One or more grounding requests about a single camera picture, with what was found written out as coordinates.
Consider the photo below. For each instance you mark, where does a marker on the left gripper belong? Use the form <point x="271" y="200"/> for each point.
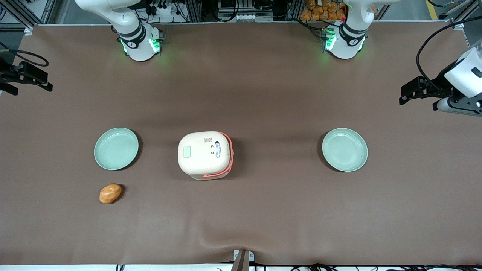
<point x="439" y="82"/>

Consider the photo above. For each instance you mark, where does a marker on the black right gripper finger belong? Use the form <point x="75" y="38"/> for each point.
<point x="34" y="73"/>
<point x="44" y="86"/>

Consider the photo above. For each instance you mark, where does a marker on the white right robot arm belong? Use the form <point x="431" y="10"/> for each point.
<point x="135" y="45"/>

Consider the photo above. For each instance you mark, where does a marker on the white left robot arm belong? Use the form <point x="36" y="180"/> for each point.
<point x="344" y="43"/>

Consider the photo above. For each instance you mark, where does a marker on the pale green round plate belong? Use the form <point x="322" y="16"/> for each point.
<point x="344" y="149"/>
<point x="116" y="148"/>

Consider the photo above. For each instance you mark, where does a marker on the bag of orange bread rolls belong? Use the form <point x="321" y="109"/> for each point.
<point x="322" y="10"/>

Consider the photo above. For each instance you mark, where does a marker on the orange-brown bread roll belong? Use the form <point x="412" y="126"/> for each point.
<point x="110" y="193"/>

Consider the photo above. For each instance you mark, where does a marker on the white power strip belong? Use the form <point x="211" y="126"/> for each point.
<point x="163" y="9"/>

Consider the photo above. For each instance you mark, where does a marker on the long white socket strip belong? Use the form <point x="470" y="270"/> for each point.
<point x="244" y="17"/>

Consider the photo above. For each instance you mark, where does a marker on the brown table cloth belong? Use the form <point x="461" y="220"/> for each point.
<point x="263" y="214"/>

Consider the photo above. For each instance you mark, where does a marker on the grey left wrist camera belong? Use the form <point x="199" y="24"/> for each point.
<point x="453" y="107"/>

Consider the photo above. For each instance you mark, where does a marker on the silver table corner bracket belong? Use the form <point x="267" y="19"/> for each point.
<point x="28" y="31"/>
<point x="458" y="26"/>

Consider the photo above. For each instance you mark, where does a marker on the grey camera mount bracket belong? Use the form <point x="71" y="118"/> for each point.
<point x="243" y="260"/>

